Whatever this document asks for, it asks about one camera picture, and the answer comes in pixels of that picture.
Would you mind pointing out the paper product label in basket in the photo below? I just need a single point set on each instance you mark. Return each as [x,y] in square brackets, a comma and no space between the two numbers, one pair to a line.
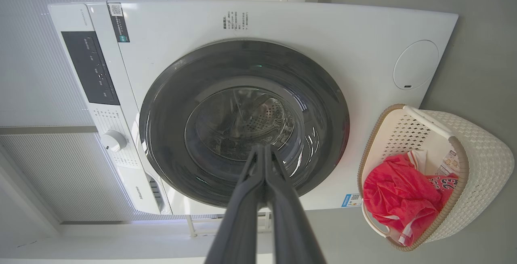
[447,163]

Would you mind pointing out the black QR code sticker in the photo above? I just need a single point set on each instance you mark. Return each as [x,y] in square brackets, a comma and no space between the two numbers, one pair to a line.
[119,23]

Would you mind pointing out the round white filter cover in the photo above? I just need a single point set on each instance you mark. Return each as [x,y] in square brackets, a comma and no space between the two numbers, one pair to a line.
[416,65]

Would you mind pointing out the red jersey with team lettering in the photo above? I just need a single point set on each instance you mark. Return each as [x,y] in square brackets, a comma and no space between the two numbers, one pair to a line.
[396,191]

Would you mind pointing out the red jersey with number print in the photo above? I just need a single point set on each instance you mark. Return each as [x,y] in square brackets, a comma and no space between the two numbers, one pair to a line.
[444,185]

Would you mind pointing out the cream laundry basket brown rim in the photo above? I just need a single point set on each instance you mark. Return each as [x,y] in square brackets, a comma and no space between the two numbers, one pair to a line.
[480,167]

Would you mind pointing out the black washing machine control panel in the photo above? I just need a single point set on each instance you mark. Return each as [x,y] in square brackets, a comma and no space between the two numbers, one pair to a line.
[91,68]

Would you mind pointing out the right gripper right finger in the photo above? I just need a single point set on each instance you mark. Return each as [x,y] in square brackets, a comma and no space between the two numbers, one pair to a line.
[291,223]

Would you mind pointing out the white front-load washing machine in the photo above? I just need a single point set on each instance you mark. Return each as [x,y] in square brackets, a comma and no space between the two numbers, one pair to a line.
[323,33]

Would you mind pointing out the black washing machine door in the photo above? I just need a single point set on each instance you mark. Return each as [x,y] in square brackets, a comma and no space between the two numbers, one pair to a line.
[169,114]

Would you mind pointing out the washing machine drum opening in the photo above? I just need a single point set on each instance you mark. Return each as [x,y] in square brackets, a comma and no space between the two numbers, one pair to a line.
[258,122]

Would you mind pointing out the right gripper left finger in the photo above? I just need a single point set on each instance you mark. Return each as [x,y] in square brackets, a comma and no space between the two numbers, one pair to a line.
[238,223]

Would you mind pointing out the white control knob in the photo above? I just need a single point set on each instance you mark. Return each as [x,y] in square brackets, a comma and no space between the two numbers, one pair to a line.
[114,140]

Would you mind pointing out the blue energy label sticker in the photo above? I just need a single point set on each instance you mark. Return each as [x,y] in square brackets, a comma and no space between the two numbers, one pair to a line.
[351,200]

